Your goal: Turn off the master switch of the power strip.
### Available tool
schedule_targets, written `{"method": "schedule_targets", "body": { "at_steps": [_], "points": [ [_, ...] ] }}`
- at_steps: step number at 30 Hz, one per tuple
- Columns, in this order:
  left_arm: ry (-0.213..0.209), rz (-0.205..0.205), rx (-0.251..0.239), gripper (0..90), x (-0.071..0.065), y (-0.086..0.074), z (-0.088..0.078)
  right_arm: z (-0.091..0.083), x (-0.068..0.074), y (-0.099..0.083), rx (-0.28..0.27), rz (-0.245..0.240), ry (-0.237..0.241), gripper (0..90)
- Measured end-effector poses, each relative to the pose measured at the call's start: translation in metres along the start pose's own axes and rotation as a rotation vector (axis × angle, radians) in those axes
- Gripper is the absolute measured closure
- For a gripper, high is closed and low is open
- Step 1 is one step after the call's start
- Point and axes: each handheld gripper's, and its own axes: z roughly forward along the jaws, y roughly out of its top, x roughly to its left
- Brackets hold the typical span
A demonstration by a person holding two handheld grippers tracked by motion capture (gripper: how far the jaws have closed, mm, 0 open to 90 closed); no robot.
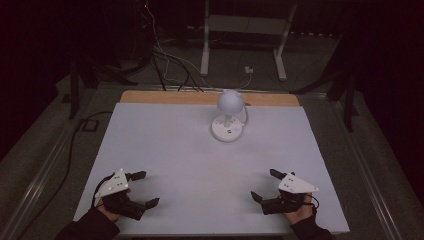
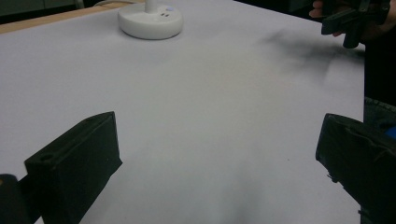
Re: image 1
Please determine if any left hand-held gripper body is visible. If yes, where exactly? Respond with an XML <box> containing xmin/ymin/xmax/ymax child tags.
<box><xmin>94</xmin><ymin>168</ymin><xmax>148</xmax><ymax>221</ymax></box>

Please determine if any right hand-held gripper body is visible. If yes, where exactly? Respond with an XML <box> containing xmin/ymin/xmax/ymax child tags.
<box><xmin>260</xmin><ymin>173</ymin><xmax>320</xmax><ymax>215</ymax></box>

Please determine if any person's left hand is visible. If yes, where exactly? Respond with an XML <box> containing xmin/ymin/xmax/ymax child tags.
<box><xmin>94</xmin><ymin>198</ymin><xmax>120</xmax><ymax>223</ymax></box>

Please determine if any person's right hand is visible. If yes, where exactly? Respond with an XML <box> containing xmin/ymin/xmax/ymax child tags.
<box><xmin>283</xmin><ymin>193</ymin><xmax>316</xmax><ymax>225</ymax></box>

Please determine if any white table cover sheet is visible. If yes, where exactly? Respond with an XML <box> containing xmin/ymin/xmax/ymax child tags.
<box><xmin>73</xmin><ymin>102</ymin><xmax>350</xmax><ymax>236</ymax></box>

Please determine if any small black floor box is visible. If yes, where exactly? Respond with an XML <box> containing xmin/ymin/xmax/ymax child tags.
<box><xmin>81</xmin><ymin>118</ymin><xmax>100</xmax><ymax>133</ymax></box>

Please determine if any white desk lamp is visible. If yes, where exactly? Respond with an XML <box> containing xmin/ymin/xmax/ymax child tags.
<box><xmin>210</xmin><ymin>88</ymin><xmax>249</xmax><ymax>144</ymax></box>

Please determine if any black tripod stand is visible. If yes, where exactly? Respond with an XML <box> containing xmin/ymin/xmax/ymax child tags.
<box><xmin>289</xmin><ymin>36</ymin><xmax>361</xmax><ymax>133</ymax></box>
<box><xmin>64</xmin><ymin>54</ymin><xmax>139</xmax><ymax>120</ymax></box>

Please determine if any grey metal stand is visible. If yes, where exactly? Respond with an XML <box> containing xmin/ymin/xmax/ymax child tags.
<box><xmin>199</xmin><ymin>0</ymin><xmax>298</xmax><ymax>82</ymax></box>

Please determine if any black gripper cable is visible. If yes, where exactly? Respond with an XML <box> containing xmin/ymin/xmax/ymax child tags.
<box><xmin>91</xmin><ymin>174</ymin><xmax>115</xmax><ymax>208</ymax></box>
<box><xmin>309</xmin><ymin>194</ymin><xmax>321</xmax><ymax>211</ymax></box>

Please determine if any white lamp cable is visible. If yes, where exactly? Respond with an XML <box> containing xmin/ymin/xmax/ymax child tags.
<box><xmin>240</xmin><ymin>71</ymin><xmax>254</xmax><ymax>128</ymax></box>

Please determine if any black floor cable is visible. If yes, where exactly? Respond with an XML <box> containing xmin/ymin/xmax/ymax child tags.
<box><xmin>14</xmin><ymin>110</ymin><xmax>114</xmax><ymax>239</ymax></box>

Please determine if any metal floor rail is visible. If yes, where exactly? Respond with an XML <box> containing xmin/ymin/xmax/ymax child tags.
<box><xmin>328</xmin><ymin>98</ymin><xmax>406</xmax><ymax>240</ymax></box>
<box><xmin>0</xmin><ymin>84</ymin><xmax>101</xmax><ymax>240</ymax></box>

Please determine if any bundle of black cables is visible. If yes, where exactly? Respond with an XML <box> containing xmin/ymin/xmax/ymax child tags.
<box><xmin>150</xmin><ymin>46</ymin><xmax>205</xmax><ymax>93</ymax></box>

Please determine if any thin white cable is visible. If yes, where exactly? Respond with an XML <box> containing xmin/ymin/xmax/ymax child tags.
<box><xmin>145</xmin><ymin>0</ymin><xmax>214</xmax><ymax>88</ymax></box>

